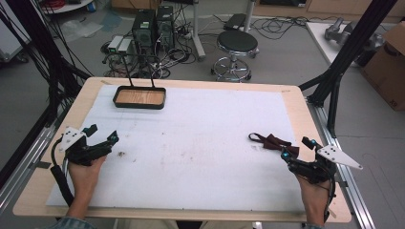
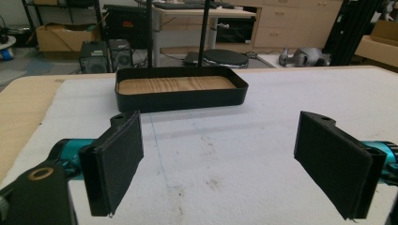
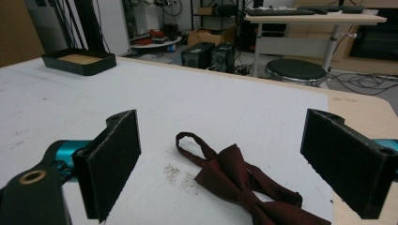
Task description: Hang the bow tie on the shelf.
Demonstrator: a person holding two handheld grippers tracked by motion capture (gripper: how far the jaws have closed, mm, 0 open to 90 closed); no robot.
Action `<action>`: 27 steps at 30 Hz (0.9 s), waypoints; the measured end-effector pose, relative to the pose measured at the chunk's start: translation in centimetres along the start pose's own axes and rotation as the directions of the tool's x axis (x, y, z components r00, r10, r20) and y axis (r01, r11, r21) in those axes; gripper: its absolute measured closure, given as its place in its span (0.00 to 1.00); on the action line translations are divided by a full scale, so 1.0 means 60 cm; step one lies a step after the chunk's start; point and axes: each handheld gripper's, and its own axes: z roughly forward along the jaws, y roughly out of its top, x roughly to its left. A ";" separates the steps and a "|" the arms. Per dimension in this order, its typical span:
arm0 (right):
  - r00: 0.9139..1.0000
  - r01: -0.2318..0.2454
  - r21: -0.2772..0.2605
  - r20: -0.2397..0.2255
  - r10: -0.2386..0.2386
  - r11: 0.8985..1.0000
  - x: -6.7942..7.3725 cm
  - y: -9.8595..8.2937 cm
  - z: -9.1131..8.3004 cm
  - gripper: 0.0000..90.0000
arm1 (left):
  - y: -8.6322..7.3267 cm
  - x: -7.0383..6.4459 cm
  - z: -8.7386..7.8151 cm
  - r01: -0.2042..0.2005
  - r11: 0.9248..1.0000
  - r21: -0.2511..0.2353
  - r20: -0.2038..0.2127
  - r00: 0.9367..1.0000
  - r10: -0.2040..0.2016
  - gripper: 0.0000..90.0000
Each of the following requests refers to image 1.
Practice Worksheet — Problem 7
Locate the aluminium rail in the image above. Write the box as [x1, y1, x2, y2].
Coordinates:
[306, 97, 377, 229]
[0, 106, 71, 215]

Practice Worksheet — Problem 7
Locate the clear plastic bag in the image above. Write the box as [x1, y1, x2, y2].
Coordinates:
[59, 18, 105, 43]

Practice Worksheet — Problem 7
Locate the black round stool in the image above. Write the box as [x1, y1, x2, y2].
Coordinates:
[210, 30, 260, 83]

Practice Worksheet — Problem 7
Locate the black computer tower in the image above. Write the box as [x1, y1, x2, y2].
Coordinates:
[131, 9, 158, 55]
[155, 5, 176, 51]

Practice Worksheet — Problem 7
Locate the white platform board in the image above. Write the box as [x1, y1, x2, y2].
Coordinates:
[305, 20, 364, 68]

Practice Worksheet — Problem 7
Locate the dark red strap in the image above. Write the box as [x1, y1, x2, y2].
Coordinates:
[247, 132, 301, 157]

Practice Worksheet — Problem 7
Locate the person's left hand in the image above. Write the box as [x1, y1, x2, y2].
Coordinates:
[68, 155, 108, 198]

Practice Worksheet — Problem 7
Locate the black tray with wooden bottom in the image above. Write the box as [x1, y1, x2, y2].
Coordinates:
[112, 53, 167, 111]

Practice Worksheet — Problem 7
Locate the person's right hand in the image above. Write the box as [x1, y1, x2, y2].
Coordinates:
[296, 176, 333, 215]

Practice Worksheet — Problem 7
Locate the grey metal table leg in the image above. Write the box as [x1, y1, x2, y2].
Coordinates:
[190, 0, 207, 62]

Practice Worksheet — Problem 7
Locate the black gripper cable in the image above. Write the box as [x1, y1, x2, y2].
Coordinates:
[323, 171, 338, 224]
[50, 136, 76, 208]

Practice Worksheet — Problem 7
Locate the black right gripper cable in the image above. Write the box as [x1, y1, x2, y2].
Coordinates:
[323, 171, 338, 224]

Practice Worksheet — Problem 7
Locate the small grey power box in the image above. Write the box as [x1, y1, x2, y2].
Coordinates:
[107, 34, 124, 54]
[117, 37, 134, 55]

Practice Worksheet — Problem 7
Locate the tangle of floor cables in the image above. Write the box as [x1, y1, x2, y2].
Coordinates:
[100, 6, 338, 80]

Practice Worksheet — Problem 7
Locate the white table mat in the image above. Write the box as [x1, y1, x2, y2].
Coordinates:
[45, 84, 308, 214]

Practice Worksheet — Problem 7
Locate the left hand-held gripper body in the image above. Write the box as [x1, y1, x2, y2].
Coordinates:
[58, 126, 109, 167]

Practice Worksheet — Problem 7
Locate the light wooden table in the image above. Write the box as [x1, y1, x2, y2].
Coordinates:
[12, 75, 353, 224]

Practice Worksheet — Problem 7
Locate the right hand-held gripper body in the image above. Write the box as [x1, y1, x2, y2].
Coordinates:
[288, 144, 364, 186]

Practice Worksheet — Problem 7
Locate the black metal frame post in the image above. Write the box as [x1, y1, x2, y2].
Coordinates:
[0, 0, 92, 190]
[298, 0, 399, 138]

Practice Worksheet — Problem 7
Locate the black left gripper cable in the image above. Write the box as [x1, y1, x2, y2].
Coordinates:
[50, 136, 76, 208]

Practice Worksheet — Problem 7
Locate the black flat device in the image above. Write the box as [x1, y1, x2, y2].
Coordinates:
[223, 12, 248, 31]

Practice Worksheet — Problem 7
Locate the brown cardboard box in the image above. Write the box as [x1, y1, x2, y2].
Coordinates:
[360, 21, 405, 112]

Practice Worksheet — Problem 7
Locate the grey robot part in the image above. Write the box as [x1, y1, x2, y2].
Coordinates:
[324, 16, 386, 53]

